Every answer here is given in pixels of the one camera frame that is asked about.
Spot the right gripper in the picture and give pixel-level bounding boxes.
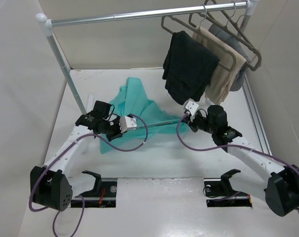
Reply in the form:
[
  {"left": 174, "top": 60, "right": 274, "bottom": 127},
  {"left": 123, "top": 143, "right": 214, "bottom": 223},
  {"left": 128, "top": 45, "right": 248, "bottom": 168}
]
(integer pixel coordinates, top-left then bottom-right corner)
[{"left": 183, "top": 112, "right": 216, "bottom": 134}]

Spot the teal t shirt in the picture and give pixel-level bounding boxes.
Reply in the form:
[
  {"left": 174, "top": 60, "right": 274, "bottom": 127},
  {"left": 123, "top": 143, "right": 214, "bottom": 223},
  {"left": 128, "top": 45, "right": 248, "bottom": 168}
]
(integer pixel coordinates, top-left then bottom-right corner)
[{"left": 100, "top": 77, "right": 180, "bottom": 154}]

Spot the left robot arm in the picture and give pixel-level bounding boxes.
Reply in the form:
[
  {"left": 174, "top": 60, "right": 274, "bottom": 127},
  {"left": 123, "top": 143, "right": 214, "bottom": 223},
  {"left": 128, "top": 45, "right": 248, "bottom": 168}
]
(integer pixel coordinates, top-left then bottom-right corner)
[{"left": 29, "top": 101, "right": 136, "bottom": 212}]

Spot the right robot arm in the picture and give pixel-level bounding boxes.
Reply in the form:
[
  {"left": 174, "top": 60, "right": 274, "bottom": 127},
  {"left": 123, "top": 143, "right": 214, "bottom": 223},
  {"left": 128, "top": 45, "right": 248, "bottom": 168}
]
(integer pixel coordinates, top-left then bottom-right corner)
[{"left": 184, "top": 101, "right": 299, "bottom": 217}]

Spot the grey hanger with beige garment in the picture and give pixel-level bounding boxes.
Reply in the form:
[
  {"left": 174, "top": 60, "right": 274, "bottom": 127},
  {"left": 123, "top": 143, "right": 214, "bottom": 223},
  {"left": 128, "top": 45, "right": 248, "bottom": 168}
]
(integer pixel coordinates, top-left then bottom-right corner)
[{"left": 188, "top": 3, "right": 237, "bottom": 72}]

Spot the grey hanger with black garment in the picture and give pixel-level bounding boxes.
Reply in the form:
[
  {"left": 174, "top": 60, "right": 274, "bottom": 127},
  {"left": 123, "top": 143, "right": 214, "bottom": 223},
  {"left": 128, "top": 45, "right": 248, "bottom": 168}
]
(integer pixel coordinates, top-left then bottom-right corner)
[{"left": 160, "top": 15, "right": 202, "bottom": 35}]

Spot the black hanging garment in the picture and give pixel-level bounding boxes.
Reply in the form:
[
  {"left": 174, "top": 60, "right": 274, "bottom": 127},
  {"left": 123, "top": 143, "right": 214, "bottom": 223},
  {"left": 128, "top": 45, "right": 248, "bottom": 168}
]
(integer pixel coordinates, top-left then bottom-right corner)
[{"left": 162, "top": 31, "right": 219, "bottom": 105}]

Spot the beige hanging garment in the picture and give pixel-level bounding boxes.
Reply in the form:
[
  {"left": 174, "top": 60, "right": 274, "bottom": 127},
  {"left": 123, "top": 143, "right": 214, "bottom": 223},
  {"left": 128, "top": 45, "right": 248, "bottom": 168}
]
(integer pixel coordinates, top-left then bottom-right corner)
[{"left": 192, "top": 25, "right": 249, "bottom": 104}]

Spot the grey hanging garment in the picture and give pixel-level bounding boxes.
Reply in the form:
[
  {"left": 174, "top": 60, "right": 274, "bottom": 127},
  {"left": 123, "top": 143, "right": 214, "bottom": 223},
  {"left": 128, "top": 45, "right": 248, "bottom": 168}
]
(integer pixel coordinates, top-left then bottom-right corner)
[{"left": 208, "top": 22, "right": 251, "bottom": 92}]

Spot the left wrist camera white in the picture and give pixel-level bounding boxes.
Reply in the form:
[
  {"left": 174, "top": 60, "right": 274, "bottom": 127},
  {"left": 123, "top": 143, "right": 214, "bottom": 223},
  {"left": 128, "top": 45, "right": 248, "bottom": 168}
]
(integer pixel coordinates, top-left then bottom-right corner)
[{"left": 119, "top": 116, "right": 137, "bottom": 133}]

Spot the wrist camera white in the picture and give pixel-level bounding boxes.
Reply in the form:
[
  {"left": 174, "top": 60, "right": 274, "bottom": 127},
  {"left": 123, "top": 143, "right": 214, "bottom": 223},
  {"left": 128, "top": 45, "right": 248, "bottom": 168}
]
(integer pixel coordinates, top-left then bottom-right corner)
[
  {"left": 184, "top": 100, "right": 199, "bottom": 117},
  {"left": 119, "top": 116, "right": 137, "bottom": 133}
]

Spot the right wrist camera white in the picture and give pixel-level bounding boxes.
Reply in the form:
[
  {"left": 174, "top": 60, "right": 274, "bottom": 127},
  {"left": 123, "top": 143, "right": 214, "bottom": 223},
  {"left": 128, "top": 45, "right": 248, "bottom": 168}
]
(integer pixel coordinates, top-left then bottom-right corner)
[{"left": 184, "top": 100, "right": 199, "bottom": 117}]

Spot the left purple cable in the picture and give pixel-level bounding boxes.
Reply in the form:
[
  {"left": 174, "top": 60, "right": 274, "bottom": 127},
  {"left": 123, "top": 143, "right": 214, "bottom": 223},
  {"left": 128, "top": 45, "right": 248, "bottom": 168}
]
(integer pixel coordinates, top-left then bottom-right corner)
[{"left": 28, "top": 113, "right": 149, "bottom": 237}]

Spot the purple cable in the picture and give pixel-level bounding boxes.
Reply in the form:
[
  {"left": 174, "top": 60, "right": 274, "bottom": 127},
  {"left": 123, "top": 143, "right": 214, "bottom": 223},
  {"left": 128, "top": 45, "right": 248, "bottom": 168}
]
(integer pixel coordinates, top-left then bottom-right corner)
[
  {"left": 176, "top": 112, "right": 299, "bottom": 210},
  {"left": 28, "top": 113, "right": 149, "bottom": 237}
]

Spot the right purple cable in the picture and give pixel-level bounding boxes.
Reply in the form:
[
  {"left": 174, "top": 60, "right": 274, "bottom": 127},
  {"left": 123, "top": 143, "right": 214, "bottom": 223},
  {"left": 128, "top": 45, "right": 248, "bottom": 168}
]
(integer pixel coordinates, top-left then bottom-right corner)
[{"left": 176, "top": 112, "right": 299, "bottom": 210}]

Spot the aluminium rail right side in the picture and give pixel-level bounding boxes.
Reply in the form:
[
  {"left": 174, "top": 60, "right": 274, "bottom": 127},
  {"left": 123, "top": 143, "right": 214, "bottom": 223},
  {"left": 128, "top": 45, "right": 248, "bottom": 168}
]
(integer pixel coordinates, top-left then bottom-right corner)
[{"left": 242, "top": 76, "right": 271, "bottom": 154}]

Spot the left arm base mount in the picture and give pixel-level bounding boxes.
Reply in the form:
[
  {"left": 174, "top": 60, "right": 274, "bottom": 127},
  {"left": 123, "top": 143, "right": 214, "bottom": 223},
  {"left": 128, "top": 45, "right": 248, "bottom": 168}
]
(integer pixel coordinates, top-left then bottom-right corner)
[{"left": 68, "top": 170, "right": 118, "bottom": 208}]

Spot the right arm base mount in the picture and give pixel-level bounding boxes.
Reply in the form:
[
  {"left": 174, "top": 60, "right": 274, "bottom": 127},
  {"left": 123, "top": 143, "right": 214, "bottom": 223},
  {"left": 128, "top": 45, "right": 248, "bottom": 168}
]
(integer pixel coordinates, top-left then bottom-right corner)
[{"left": 203, "top": 169, "right": 253, "bottom": 208}]

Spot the silver clothes rack frame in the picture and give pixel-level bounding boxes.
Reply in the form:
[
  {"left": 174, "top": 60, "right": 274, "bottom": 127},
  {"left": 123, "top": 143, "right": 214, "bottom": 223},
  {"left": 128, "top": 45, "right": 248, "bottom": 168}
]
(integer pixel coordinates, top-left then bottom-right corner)
[{"left": 36, "top": 0, "right": 257, "bottom": 110}]

